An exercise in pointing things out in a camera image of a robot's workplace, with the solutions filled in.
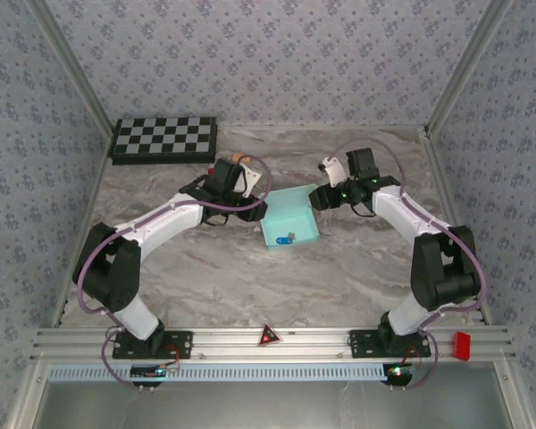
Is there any light teal paper box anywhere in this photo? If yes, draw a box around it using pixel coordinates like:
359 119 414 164
259 182 321 249

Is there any black and grey chessboard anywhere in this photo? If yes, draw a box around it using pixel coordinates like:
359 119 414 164
108 116 219 167

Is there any red and black triangle sign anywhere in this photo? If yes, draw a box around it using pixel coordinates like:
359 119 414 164
257 324 281 348

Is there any aluminium side rail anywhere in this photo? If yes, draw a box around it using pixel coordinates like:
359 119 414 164
422 129 492 325

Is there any aluminium frame post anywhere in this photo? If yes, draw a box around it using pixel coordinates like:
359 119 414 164
426 0 515 135
24 0 117 135

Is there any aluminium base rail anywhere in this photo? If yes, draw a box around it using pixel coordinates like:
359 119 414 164
29 325 517 362

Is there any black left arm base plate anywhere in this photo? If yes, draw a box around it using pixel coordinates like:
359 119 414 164
112 329 194 359

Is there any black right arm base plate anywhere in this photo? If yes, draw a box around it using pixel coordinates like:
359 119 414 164
348 329 431 359

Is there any slotted pale blue cable duct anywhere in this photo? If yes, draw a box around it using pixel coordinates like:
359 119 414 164
47 362 388 382

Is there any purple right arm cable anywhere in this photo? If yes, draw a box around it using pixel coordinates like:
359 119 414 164
325 137 488 391

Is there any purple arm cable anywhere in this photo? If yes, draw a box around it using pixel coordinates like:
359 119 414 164
325 137 488 391
79 154 273 392

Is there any red box on rail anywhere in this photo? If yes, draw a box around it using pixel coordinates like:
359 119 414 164
454 331 473 361

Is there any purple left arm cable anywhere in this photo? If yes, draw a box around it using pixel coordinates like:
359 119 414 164
79 154 273 392

